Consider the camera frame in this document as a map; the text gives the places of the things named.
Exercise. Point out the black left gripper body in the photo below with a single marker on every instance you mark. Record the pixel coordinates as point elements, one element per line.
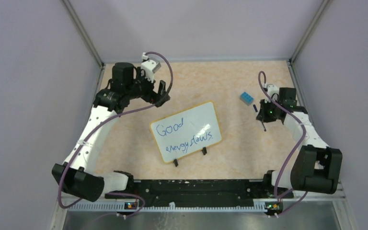
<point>143,88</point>

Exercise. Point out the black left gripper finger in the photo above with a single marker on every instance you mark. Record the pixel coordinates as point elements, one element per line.
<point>159,100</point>
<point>162,88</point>

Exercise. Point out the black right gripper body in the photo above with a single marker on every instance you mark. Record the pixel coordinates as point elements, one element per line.
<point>269,112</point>

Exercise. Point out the white whiteboard marker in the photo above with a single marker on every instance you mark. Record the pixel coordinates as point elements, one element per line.
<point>263,126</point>

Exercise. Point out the yellow framed whiteboard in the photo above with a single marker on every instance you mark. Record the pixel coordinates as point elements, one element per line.
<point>186,132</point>

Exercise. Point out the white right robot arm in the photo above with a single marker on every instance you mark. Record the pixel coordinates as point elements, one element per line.
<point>317,165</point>

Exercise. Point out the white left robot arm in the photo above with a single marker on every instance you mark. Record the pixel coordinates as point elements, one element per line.
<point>75,176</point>

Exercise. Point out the light blue toy brick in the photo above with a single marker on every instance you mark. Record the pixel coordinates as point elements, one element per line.
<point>246,98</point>

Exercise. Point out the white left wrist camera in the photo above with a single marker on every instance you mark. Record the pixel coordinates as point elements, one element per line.
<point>149,67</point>

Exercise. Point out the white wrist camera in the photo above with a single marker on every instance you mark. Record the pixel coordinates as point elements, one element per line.
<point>272,90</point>
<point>149,67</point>

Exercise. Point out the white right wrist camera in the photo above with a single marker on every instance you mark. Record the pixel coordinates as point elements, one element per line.
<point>272,90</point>

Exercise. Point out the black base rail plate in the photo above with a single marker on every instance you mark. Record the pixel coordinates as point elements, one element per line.
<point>201,193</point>

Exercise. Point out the white slotted cable duct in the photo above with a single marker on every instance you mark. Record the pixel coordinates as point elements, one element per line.
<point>118,206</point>

